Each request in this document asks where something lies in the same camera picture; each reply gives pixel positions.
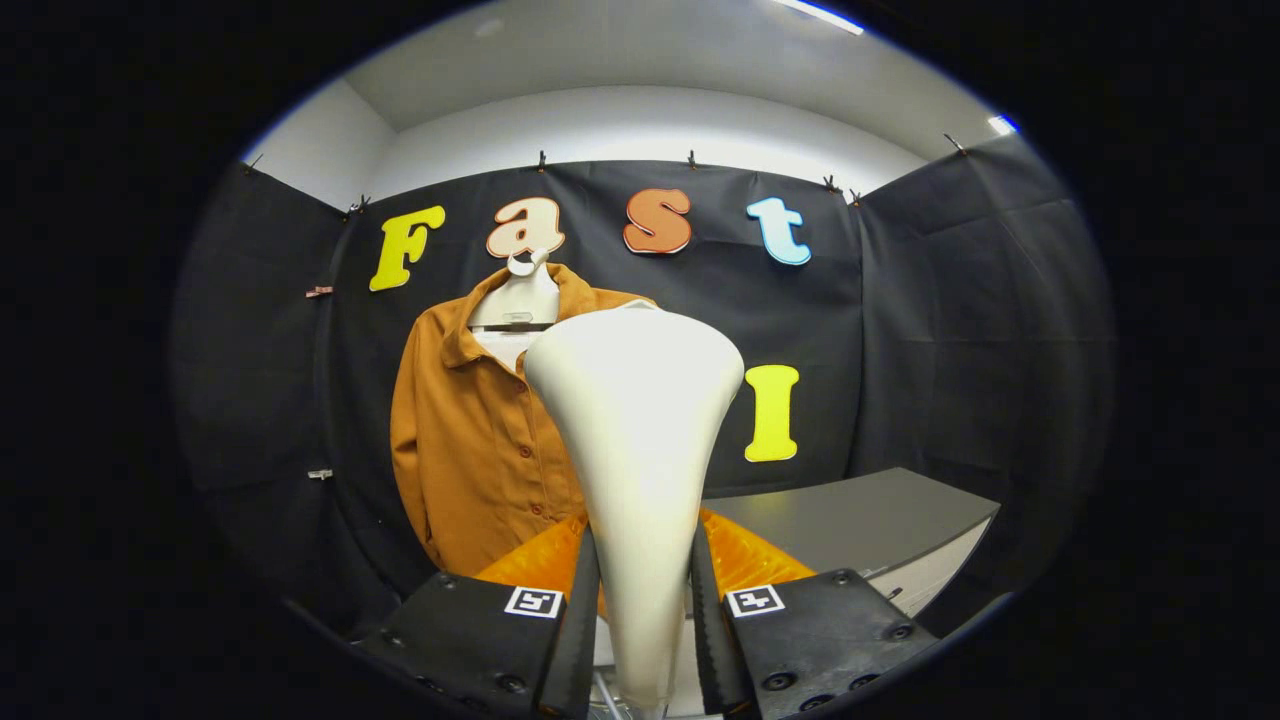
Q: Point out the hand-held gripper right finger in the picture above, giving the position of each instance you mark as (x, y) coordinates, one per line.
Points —
(712, 630)

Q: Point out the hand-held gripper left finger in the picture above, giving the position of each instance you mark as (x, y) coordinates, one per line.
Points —
(578, 630)

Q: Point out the orange-brown button shirt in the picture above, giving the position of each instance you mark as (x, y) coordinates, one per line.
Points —
(470, 450)

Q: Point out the white garment hanger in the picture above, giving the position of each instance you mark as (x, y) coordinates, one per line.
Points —
(520, 295)

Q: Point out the grey side table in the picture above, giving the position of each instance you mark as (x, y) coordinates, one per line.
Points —
(850, 515)

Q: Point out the black backdrop cloth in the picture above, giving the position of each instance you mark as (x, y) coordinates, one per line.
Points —
(950, 300)

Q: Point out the small ceiling light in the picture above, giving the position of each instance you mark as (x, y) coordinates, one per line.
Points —
(1003, 124)

